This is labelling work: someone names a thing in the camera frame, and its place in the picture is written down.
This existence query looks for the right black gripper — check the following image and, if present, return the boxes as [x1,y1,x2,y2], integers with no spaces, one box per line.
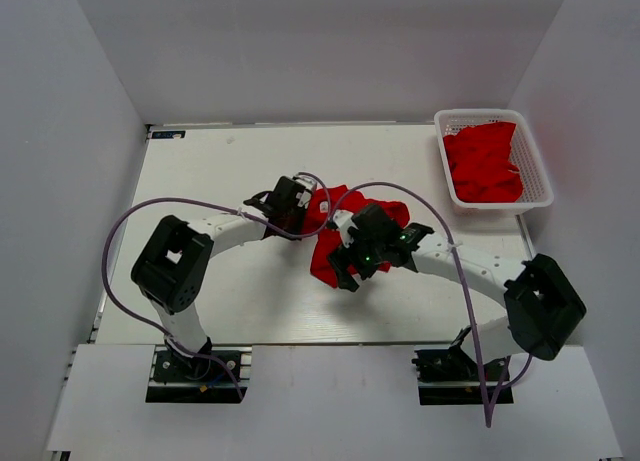
[327,230,386,293]

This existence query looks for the red t shirt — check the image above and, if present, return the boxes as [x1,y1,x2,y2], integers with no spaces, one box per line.
[294,183,412,289]

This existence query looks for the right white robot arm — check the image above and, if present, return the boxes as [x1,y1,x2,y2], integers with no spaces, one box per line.
[328,204,586,380]

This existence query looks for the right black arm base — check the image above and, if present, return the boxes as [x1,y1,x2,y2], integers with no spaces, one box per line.
[412,348,514,406]

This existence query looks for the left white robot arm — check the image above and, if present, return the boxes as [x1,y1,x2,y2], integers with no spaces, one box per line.
[131,174,318,380]

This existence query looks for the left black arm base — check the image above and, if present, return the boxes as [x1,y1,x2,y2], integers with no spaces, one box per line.
[145,346,252,405]

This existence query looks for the red t shirts in basket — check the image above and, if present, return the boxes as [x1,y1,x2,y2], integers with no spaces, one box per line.
[444,122,524,204]

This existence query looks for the blue table label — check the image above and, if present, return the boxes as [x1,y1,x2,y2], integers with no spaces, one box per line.
[150,130,186,139]

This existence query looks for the white plastic basket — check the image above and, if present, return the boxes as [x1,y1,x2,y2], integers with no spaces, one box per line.
[434,109,554,214]

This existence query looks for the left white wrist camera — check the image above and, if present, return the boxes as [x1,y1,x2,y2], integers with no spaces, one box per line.
[293,173,318,205]

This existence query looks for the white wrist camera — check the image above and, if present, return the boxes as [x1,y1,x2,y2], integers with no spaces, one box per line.
[328,209,356,247]
[293,173,318,205]

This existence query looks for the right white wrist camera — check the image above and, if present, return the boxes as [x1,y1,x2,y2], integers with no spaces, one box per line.
[328,209,356,247]

